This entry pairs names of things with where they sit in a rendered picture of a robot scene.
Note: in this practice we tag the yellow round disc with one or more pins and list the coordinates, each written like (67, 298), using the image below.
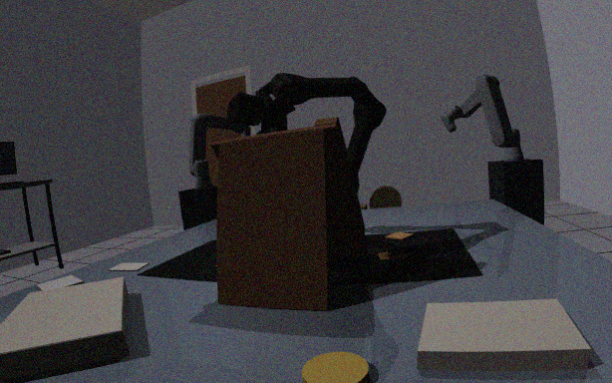
(336, 367)

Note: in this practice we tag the brown board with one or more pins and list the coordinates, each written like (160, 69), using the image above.
(286, 203)

